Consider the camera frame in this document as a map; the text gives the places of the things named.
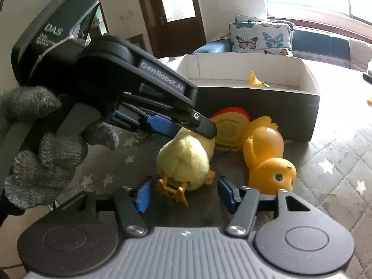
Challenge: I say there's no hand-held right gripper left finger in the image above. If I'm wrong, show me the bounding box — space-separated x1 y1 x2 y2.
84 176 155 237

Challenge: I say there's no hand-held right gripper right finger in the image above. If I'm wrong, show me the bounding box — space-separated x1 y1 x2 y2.
217 176 311 236

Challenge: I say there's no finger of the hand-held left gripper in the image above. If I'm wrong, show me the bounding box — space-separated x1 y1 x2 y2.
139 113 182 138
171 108 218 139

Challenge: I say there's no yellow plush chick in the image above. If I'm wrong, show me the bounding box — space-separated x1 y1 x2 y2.
156 127 217 207

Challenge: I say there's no dark cardboard box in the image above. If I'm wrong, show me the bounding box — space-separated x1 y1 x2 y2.
176 53 322 142

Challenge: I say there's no person's left hand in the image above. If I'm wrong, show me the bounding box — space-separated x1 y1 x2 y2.
0 85 120 210

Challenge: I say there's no red and yellow round toy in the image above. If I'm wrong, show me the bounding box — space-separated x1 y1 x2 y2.
209 107 251 152

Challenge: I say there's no orange rubber duck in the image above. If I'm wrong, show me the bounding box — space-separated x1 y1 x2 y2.
242 116 297 196

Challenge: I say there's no small orange toy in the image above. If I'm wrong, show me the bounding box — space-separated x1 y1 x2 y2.
247 71 270 89

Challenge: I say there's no light blue cushion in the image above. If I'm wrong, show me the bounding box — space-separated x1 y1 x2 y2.
193 39 233 55

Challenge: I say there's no brown wooden door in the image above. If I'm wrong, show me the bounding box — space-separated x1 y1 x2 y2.
133 0 207 59

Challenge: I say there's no butterfly print pillow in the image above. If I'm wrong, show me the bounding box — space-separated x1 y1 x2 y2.
234 14 295 30
229 21 292 56

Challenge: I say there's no dark blue sofa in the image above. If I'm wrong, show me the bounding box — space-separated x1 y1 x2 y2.
292 26 353 62

